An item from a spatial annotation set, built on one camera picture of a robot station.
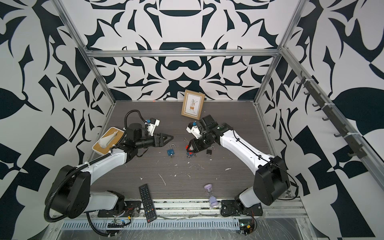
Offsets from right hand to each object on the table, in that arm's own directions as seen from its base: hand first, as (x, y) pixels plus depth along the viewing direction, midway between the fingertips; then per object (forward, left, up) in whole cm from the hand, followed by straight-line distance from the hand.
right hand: (190, 147), depth 78 cm
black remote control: (-23, +21, -13) cm, 34 cm away
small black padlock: (+6, -11, -16) cm, 20 cm away
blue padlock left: (+5, +13, -15) cm, 20 cm away
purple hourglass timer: (-23, -11, -13) cm, 29 cm away
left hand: (+7, +11, +2) cm, 13 cm away
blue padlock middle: (-3, 0, 0) cm, 3 cm away
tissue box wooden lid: (+12, +48, -7) cm, 50 cm away
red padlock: (-1, +2, +2) cm, 3 cm away
